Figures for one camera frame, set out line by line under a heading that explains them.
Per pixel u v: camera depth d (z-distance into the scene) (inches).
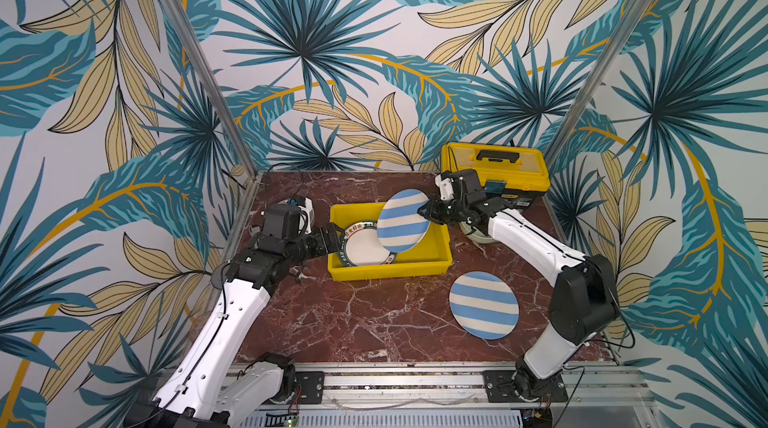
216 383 15.9
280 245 21.2
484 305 34.6
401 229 36.3
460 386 29.5
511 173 39.6
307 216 22.8
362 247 38.3
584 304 17.9
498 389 28.8
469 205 26.2
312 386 28.8
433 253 38.3
